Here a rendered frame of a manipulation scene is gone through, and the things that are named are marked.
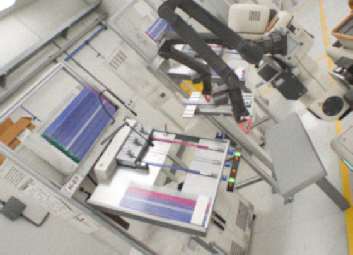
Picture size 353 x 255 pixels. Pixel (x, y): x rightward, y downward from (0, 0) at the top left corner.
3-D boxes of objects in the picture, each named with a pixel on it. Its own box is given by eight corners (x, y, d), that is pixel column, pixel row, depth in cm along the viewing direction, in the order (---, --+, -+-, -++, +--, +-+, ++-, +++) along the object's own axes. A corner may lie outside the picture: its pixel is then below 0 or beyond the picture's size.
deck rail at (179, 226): (207, 235, 157) (207, 228, 153) (205, 238, 156) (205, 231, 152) (91, 205, 177) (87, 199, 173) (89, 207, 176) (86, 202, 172)
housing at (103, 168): (139, 134, 223) (136, 120, 214) (109, 185, 189) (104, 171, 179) (130, 132, 225) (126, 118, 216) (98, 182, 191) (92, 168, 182)
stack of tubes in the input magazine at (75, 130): (118, 109, 210) (87, 84, 203) (80, 161, 175) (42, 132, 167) (109, 117, 219) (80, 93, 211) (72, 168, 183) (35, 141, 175)
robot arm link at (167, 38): (158, 41, 151) (157, 26, 155) (157, 58, 163) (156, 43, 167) (242, 40, 157) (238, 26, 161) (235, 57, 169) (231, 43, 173)
